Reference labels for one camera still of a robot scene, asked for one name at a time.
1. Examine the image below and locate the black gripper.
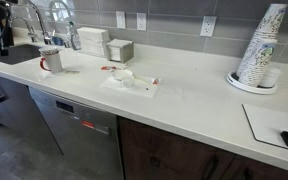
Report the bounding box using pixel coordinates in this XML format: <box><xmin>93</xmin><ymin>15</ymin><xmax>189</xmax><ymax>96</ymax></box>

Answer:
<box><xmin>0</xmin><ymin>19</ymin><xmax>16</xmax><ymax>57</ymax></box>

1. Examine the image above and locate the red ketchup packet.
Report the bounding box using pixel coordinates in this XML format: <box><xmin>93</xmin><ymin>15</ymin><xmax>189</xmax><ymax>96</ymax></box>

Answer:
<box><xmin>100</xmin><ymin>65</ymin><xmax>122</xmax><ymax>72</ymax></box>

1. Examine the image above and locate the dark kitchen sink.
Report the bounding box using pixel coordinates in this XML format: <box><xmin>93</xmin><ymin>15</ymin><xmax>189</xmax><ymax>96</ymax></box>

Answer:
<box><xmin>0</xmin><ymin>43</ymin><xmax>43</xmax><ymax>66</ymax></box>

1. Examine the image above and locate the small chrome faucet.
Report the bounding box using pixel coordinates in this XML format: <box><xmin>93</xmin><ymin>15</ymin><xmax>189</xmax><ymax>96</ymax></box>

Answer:
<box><xmin>10</xmin><ymin>15</ymin><xmax>38</xmax><ymax>44</ymax></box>

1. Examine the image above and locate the tall chrome faucet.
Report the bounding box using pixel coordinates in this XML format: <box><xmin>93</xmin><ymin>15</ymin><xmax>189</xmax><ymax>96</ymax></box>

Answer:
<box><xmin>23</xmin><ymin>0</ymin><xmax>53</xmax><ymax>46</ymax></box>

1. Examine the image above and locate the clear plastic water bottle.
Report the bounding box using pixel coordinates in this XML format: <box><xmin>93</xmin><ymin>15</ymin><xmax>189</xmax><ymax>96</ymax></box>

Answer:
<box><xmin>66</xmin><ymin>20</ymin><xmax>82</xmax><ymax>52</ymax></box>

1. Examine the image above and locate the dark grey cabinet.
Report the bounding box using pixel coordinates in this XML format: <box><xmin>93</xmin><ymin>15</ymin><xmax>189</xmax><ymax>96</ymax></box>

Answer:
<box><xmin>0</xmin><ymin>71</ymin><xmax>64</xmax><ymax>156</ymax></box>

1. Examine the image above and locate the white napkin dispenser box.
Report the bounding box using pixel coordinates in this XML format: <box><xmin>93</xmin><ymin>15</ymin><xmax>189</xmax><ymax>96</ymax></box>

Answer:
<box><xmin>76</xmin><ymin>27</ymin><xmax>111</xmax><ymax>58</ymax></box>

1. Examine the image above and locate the white small bowl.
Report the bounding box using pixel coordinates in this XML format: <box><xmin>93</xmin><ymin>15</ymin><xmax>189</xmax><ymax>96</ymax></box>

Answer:
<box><xmin>111</xmin><ymin>68</ymin><xmax>134</xmax><ymax>82</ymax></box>

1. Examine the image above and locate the grey napkin holder box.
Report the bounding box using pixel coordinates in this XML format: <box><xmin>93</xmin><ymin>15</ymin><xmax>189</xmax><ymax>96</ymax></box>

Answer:
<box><xmin>105</xmin><ymin>38</ymin><xmax>135</xmax><ymax>64</ymax></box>

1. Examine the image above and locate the stainless steel dishwasher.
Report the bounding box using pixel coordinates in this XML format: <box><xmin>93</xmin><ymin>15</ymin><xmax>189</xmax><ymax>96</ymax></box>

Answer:
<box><xmin>28</xmin><ymin>85</ymin><xmax>125</xmax><ymax>180</ymax></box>

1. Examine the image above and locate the small clear plastic cup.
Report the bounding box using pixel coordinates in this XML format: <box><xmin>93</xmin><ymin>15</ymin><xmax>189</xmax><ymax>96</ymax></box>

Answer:
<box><xmin>121</xmin><ymin>74</ymin><xmax>136</xmax><ymax>89</ymax></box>

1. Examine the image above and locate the brown wooden cabinet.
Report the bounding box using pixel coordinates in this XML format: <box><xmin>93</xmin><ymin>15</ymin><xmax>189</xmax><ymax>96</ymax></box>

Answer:
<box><xmin>117</xmin><ymin>115</ymin><xmax>288</xmax><ymax>180</ymax></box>

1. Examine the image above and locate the round white tray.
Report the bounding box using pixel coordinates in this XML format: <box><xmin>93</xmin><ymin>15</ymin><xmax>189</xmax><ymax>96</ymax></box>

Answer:
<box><xmin>226</xmin><ymin>70</ymin><xmax>278</xmax><ymax>96</ymax></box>

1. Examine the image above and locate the short printed paper cup stack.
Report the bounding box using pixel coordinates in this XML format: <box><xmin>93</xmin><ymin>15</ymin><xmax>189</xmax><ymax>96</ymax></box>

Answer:
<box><xmin>247</xmin><ymin>37</ymin><xmax>278</xmax><ymax>88</ymax></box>

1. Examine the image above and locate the tall printed paper cup stack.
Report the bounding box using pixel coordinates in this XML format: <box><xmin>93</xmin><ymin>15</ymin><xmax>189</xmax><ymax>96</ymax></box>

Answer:
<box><xmin>236</xmin><ymin>3</ymin><xmax>288</xmax><ymax>84</ymax></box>

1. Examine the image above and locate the white cup lid stack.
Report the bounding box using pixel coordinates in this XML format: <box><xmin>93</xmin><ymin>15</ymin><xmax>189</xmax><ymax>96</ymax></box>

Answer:
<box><xmin>258</xmin><ymin>66</ymin><xmax>282</xmax><ymax>89</ymax></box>

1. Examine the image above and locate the white rectangular mat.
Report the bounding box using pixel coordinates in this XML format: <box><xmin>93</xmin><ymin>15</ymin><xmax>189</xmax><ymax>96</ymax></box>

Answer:
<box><xmin>242</xmin><ymin>103</ymin><xmax>288</xmax><ymax>155</ymax></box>

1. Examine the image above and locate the white mug with red handle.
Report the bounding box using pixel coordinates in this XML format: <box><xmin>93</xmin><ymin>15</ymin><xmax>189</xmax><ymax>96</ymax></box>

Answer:
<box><xmin>38</xmin><ymin>46</ymin><xmax>64</xmax><ymax>74</ymax></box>

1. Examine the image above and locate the white light switch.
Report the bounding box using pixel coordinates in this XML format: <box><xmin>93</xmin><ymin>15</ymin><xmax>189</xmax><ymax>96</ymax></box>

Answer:
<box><xmin>115</xmin><ymin>10</ymin><xmax>127</xmax><ymax>30</ymax></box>

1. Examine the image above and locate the white wall outlet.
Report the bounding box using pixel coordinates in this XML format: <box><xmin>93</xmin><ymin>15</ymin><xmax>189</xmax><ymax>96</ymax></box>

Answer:
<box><xmin>199</xmin><ymin>15</ymin><xmax>218</xmax><ymax>38</ymax></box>
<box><xmin>136</xmin><ymin>12</ymin><xmax>148</xmax><ymax>32</ymax></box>

